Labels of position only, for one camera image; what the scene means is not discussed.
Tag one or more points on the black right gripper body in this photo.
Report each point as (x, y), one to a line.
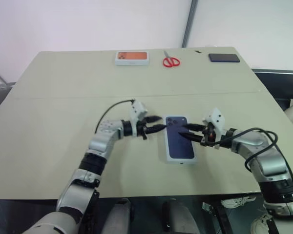
(208, 134)

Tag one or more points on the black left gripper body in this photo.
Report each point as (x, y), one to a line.
(141, 128)

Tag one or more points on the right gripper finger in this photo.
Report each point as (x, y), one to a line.
(193, 126)
(189, 136)

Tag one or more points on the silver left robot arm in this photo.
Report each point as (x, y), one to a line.
(105, 143)

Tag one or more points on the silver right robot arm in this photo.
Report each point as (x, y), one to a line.
(268, 158)

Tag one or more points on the white box with orange phone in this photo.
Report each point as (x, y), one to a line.
(131, 56)

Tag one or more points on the dark blue flat phone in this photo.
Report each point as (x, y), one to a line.
(224, 58)

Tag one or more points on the white sneaker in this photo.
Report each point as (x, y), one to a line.
(236, 198)
(260, 223)

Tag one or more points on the grey rounded robot leg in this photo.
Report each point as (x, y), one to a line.
(177, 217)
(118, 217)

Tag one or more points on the dark side table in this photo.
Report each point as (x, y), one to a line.
(278, 85)

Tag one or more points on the grey metal pole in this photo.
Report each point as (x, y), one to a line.
(189, 22)

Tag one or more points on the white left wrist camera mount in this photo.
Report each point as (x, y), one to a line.
(139, 108)

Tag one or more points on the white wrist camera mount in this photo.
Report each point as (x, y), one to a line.
(217, 118)
(139, 108)

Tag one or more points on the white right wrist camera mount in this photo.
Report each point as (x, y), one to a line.
(217, 118)

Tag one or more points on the grey metal frame stand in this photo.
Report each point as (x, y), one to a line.
(2, 84)

